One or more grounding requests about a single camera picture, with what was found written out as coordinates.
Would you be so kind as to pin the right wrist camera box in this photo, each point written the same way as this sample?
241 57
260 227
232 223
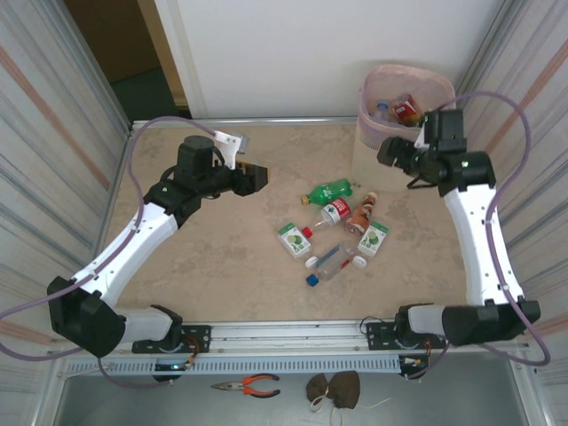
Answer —
420 137

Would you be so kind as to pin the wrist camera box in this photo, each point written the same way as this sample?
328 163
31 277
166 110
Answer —
228 148
420 137

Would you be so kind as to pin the brown coffee drink bottle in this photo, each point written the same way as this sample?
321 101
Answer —
360 217

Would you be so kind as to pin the brown cloth bag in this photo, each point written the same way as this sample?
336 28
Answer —
341 388

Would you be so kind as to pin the aluminium table edge rail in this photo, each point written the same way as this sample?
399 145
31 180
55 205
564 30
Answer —
213 122

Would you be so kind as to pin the grey metal shelf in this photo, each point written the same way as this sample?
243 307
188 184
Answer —
155 408

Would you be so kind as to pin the aluminium frame post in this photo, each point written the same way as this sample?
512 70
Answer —
92 66
479 66

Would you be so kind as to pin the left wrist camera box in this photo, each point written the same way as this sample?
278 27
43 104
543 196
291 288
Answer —
228 148

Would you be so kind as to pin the clear bottle red label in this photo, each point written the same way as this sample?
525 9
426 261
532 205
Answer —
337 210

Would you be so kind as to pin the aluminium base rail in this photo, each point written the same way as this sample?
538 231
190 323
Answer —
288 335

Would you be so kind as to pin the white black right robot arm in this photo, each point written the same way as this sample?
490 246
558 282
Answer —
477 239

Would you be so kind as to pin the green plastic bottle yellow cap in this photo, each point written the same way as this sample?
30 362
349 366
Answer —
328 193

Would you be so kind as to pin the clear striped bottle blue cap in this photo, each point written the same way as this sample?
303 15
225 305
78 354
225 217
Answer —
333 262

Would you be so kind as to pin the beige ribbed waste bin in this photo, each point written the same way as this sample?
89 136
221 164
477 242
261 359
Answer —
377 168

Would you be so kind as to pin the white bottle green lime label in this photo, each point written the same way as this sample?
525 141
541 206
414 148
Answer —
373 237
293 239

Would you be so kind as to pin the brown door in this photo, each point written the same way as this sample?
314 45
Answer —
111 35

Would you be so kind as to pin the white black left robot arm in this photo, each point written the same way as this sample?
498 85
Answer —
128 248

